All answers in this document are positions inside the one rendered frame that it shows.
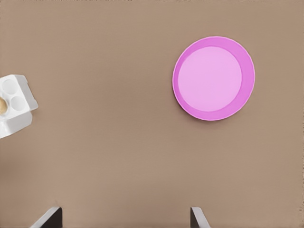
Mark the white egg box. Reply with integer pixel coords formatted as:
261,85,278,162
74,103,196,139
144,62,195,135
0,74,39,119

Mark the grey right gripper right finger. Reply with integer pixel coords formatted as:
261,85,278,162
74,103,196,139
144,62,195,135
190,206,211,228

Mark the white egg box lid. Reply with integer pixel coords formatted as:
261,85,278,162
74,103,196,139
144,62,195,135
0,111,33,139

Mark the pink round plate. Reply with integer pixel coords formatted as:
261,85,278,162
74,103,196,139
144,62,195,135
172,36,256,122

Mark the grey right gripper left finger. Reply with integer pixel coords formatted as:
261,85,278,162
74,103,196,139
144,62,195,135
30,206,63,228

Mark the brown egg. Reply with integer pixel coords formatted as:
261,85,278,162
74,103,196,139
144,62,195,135
0,97,8,116

